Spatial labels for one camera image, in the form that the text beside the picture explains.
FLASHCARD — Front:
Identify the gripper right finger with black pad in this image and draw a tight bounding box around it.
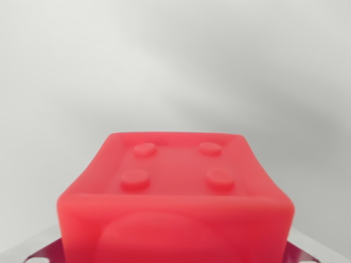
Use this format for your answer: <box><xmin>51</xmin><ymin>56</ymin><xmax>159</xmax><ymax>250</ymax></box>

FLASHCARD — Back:
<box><xmin>285</xmin><ymin>227</ymin><xmax>351</xmax><ymax>263</ymax></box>

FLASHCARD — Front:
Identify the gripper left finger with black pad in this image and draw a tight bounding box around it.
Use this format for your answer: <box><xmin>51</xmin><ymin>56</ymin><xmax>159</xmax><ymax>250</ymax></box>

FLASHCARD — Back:
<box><xmin>0</xmin><ymin>224</ymin><xmax>66</xmax><ymax>263</ymax></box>

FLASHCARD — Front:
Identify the red cube with studs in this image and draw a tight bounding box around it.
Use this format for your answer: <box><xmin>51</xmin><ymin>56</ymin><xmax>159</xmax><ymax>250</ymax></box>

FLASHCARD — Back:
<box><xmin>56</xmin><ymin>131</ymin><xmax>296</xmax><ymax>263</ymax></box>

